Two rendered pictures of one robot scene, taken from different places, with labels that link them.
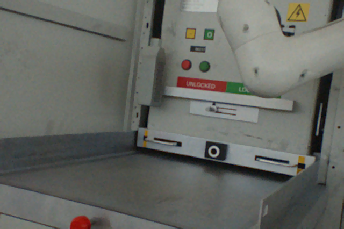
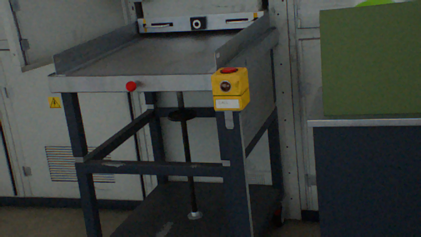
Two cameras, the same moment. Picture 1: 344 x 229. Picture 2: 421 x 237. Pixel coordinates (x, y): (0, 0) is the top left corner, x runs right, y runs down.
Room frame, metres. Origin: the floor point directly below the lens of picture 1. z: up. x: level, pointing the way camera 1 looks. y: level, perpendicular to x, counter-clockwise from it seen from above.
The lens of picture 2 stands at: (-1.14, 0.01, 1.28)
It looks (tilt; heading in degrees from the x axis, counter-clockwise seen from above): 18 degrees down; 356
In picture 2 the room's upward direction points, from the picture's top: 7 degrees counter-clockwise
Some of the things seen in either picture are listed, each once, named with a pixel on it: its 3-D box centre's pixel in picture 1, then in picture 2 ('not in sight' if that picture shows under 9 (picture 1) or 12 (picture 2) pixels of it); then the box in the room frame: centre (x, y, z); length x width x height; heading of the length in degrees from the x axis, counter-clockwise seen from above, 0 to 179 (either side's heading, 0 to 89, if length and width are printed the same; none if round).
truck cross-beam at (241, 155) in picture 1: (219, 150); (200, 21); (1.33, -0.16, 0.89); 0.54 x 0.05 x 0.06; 66
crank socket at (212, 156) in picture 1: (215, 150); (197, 23); (1.29, -0.15, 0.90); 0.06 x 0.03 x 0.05; 66
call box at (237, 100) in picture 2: not in sight; (230, 88); (0.41, -0.16, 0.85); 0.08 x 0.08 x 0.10; 65
